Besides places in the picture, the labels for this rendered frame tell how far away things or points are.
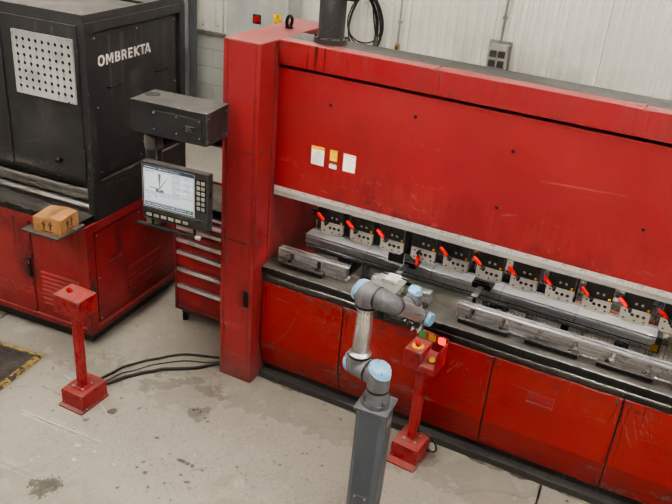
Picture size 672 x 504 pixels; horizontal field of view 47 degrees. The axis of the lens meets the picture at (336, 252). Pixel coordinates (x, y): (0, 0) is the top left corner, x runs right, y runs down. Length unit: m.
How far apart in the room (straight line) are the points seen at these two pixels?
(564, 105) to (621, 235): 0.73
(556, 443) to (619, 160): 1.69
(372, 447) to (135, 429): 1.64
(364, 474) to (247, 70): 2.31
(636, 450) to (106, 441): 3.07
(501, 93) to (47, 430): 3.32
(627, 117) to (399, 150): 1.22
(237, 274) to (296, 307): 0.43
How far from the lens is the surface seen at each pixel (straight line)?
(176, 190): 4.58
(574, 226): 4.24
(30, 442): 5.09
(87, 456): 4.92
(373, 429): 4.04
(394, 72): 4.29
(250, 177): 4.68
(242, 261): 4.94
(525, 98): 4.09
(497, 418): 4.79
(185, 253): 5.69
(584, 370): 4.47
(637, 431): 4.62
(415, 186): 4.42
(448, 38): 8.55
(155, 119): 4.54
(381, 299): 3.69
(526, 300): 4.80
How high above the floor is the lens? 3.23
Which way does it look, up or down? 27 degrees down
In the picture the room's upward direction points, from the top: 5 degrees clockwise
